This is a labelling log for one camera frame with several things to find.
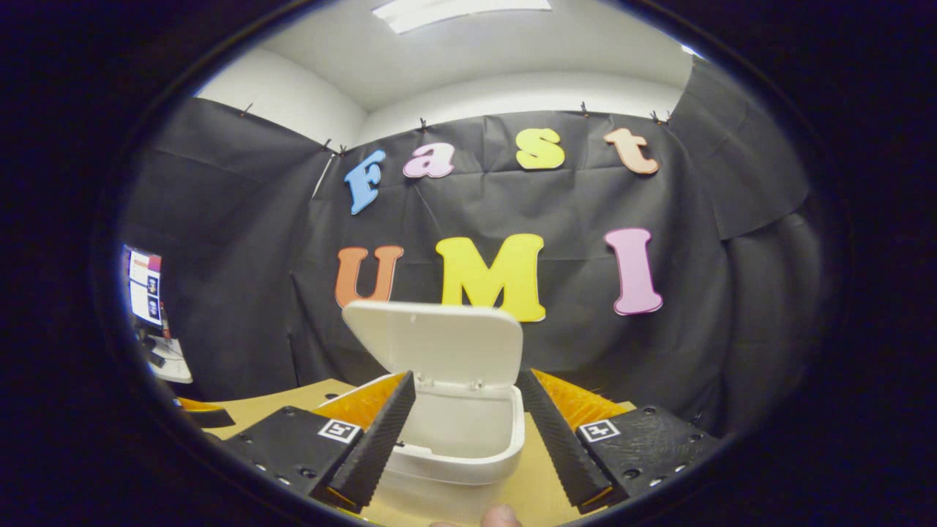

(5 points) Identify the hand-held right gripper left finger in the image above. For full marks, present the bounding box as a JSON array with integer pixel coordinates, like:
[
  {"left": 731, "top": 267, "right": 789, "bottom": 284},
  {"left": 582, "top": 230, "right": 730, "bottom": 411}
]
[{"left": 218, "top": 371, "right": 417, "bottom": 513}]

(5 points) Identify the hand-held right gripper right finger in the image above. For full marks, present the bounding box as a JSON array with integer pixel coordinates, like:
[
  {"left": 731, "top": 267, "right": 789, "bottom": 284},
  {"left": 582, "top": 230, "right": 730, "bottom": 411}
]
[{"left": 517, "top": 367, "right": 723, "bottom": 515}]

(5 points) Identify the white desktop garbage bin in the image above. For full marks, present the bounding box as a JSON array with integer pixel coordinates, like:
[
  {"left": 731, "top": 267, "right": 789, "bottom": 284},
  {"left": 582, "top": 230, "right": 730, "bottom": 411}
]
[{"left": 342, "top": 300, "right": 526, "bottom": 525}]

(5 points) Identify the wooden desktop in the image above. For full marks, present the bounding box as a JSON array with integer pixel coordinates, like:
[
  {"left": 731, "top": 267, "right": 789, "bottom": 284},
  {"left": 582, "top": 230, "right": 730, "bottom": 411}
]
[{"left": 187, "top": 378, "right": 638, "bottom": 527}]

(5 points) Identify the white side table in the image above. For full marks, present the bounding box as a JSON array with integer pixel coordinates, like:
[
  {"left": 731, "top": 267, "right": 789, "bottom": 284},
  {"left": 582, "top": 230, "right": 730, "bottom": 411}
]
[{"left": 143, "top": 337, "right": 193, "bottom": 386}]

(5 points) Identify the computer monitor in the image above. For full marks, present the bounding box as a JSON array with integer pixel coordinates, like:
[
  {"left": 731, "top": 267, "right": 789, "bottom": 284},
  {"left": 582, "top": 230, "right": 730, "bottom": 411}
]
[{"left": 124, "top": 247, "right": 164, "bottom": 327}]

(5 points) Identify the ceiling light panel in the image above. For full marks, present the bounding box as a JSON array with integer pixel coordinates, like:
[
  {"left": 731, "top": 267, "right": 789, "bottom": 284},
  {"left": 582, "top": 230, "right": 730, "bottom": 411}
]
[{"left": 372, "top": 0, "right": 552, "bottom": 34}]

